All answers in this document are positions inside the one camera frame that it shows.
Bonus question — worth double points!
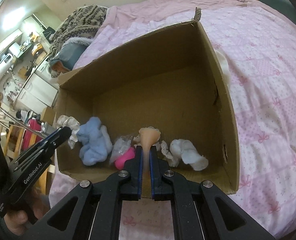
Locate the pink rubber toy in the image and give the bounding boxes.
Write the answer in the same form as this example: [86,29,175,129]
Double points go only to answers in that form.
[114,147,136,170]

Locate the white sock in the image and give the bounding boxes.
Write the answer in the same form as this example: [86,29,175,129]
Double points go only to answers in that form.
[170,139,209,171]

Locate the light blue fluffy sock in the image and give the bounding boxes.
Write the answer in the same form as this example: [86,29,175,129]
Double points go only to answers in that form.
[77,116,113,166]

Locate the clear plastic packet with label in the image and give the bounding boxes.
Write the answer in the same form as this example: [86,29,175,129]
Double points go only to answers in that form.
[109,135,132,165]

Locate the cream ruffled scrunchie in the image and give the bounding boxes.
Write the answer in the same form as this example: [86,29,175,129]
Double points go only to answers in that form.
[56,115,80,150]

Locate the beige lace scrunchie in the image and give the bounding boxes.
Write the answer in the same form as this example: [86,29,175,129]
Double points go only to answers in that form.
[132,133,179,167]

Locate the person's left hand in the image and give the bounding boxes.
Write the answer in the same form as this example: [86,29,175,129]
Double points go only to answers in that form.
[2,187,51,235]

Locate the wooden chair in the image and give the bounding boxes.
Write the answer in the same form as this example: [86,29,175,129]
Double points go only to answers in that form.
[1,125,48,194]

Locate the red bag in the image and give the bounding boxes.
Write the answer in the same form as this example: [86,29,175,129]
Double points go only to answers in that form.
[21,119,42,151]

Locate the grey trash bin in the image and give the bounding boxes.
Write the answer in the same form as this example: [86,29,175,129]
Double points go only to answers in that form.
[41,122,56,136]

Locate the white kitchen cabinets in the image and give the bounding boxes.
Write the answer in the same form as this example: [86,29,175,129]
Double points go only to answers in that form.
[14,74,58,114]

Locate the open cardboard box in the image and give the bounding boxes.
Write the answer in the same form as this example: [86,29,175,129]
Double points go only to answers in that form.
[55,21,240,194]

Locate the white washing machine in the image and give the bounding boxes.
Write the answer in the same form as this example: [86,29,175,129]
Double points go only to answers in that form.
[35,59,59,90]

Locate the grey blue pillow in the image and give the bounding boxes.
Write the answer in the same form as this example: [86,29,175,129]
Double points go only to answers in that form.
[49,37,94,73]

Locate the pink patterned quilt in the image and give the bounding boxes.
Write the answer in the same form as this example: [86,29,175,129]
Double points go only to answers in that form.
[74,7,296,238]

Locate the cream cloth beside box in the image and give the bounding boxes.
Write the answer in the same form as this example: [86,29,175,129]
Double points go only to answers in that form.
[215,50,231,87]

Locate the brown patterned knit blanket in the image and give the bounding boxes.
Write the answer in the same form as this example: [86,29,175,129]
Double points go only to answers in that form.
[49,5,108,59]

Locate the plain pink blanket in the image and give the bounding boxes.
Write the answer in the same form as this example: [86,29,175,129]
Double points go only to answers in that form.
[95,0,296,37]

